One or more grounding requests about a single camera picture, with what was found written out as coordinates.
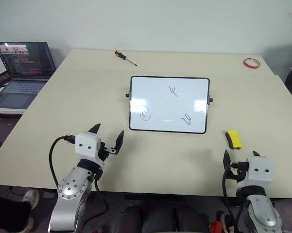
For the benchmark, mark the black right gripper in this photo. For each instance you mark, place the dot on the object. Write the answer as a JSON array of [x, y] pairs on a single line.
[[240, 173]]

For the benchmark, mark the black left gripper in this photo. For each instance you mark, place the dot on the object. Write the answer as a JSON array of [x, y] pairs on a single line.
[[103, 151]]

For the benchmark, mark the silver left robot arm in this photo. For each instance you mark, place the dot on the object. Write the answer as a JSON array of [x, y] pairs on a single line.
[[71, 188]]

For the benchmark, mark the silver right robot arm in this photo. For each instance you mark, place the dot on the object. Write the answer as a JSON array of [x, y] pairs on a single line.
[[257, 211]]

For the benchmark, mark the yellow and black eraser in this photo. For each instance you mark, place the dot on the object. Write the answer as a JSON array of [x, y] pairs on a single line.
[[234, 139]]

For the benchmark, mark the small black-framed whiteboard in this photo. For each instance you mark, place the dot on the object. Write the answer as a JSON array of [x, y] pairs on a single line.
[[170, 106]]

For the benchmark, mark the red object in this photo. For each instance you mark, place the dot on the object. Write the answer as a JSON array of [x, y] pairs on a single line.
[[215, 227]]

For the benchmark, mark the red and black screwdriver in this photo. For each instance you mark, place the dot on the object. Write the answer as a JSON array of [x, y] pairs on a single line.
[[120, 55]]

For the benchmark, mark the red tape roll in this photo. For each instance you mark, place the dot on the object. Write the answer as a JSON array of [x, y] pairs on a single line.
[[248, 65]]

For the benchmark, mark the open grey laptop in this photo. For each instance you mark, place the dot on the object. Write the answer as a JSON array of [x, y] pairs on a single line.
[[22, 72]]

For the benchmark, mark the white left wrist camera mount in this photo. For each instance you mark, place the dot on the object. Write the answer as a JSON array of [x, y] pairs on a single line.
[[87, 143]]

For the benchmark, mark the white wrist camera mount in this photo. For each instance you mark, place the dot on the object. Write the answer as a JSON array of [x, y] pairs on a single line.
[[87, 143], [261, 171]]

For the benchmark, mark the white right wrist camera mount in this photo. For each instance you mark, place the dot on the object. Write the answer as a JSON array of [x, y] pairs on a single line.
[[261, 171]]

